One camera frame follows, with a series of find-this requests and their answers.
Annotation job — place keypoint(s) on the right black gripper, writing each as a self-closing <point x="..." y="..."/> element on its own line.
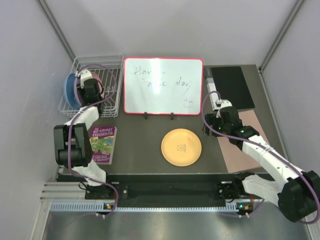
<point x="212" y="120"/>

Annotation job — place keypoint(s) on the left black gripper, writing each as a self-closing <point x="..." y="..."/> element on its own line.
<point x="83" y="98"/>

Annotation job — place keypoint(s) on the pink plate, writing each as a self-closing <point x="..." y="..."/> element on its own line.
<point x="98" y="77"/>

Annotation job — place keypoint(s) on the yellow plate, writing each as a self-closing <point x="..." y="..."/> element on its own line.
<point x="181" y="147"/>

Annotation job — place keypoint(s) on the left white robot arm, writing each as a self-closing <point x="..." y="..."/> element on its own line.
<point x="72" y="147"/>

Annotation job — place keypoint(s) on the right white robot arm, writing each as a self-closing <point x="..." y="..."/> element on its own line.
<point x="294" y="191"/>

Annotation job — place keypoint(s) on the purple plate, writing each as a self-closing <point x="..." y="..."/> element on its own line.
<point x="76" y="92"/>

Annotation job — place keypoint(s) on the blue plate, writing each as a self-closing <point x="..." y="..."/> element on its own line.
<point x="69" y="93"/>

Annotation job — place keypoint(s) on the white box under folder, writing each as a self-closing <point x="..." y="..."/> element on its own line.
<point x="214" y="97"/>

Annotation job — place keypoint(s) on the pink board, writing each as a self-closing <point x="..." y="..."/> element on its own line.
<point x="235" y="159"/>

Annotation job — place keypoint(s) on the purple treehouse book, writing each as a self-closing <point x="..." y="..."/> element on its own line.
<point x="102" y="141"/>

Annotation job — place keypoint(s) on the black folder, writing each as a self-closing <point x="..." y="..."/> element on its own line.
<point x="231" y="84"/>

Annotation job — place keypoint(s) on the red-framed whiteboard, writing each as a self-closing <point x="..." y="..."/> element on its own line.
<point x="163" y="86"/>

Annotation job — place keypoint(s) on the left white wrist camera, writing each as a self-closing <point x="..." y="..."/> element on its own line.
<point x="82" y="76"/>

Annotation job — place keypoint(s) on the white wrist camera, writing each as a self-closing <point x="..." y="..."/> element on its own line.
<point x="82" y="76"/>
<point x="221" y="104"/>

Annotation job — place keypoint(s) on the white wire dish rack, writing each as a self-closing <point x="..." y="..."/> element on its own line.
<point x="110" y="70"/>

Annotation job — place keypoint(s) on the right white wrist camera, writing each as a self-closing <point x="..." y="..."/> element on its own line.
<point x="221" y="104"/>

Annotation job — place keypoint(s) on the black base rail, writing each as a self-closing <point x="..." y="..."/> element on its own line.
<point x="175" y="190"/>

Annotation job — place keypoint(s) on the grey slotted cable duct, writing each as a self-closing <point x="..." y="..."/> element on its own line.
<point x="61" y="206"/>

